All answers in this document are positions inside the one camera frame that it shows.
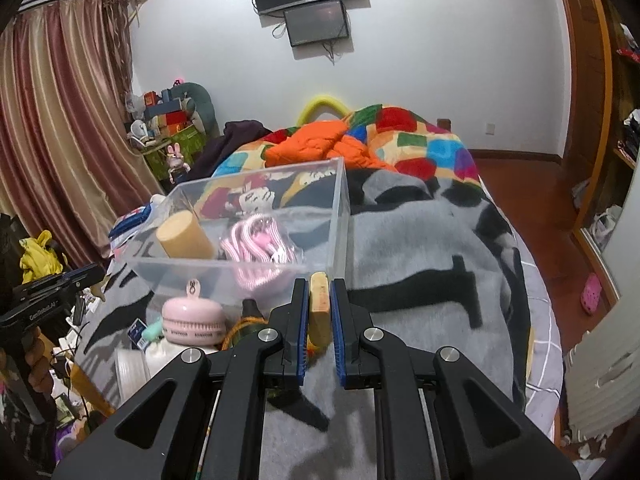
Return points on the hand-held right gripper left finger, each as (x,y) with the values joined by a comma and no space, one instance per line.
(300,332)

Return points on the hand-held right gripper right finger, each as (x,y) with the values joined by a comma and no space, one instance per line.
(339,332)

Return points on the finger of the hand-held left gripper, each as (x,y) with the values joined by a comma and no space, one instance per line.
(82,275)

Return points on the dark green bottle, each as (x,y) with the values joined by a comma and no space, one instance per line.
(251,309)

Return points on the small teal toy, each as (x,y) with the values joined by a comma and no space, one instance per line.
(152,332)

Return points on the tan cylinder container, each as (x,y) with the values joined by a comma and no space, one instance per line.
(185,240)

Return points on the pink round ribbed case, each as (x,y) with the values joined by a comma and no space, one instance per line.
(192,317)

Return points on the white round jar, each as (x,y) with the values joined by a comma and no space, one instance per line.
(131,375)

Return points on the clear plastic storage box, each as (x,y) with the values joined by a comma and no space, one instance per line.
(331,220)

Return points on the person's left hand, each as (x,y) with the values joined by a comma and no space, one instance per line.
(37,360)

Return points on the yellow cloth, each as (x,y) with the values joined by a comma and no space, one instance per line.
(40,257)

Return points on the blue flat packet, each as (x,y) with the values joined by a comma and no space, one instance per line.
(127,224)

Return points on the dark blue packet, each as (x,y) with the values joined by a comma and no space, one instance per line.
(137,334)

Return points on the grey blanket with black pattern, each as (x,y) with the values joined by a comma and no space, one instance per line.
(425,260)

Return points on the white cloth pouch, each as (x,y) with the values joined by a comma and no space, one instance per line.
(162,360)

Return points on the cartoon printed pillow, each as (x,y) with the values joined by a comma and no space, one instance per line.
(255,195)

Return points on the pink bunny toy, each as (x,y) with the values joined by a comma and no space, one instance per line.
(177,162)

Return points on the small white desk fan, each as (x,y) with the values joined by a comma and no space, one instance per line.
(137,132)

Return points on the striped pink curtain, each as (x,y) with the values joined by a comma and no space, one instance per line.
(55,110)

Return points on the orange puffy jacket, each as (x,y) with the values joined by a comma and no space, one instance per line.
(310,145)

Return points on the colourful patchwork quilt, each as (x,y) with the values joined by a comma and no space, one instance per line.
(425,150)

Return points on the white grid bedsheet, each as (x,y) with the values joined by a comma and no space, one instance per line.
(542,340)

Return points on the dark purple clothing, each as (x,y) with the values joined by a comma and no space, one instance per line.
(240,135)

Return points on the grey-green plush cushion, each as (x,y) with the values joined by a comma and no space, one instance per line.
(202,105)

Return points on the wooden bedpost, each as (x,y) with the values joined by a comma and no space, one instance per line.
(444,125)

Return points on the pink clog shoe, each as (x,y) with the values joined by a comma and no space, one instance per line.
(591,294)

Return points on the white plastic bag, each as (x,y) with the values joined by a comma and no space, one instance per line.
(606,227)

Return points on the wooden wardrobe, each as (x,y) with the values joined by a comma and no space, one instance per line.
(585,60)

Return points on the white wall socket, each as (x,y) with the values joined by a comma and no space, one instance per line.
(491,129)

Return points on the small black wall monitor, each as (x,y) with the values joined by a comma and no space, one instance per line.
(316,22)

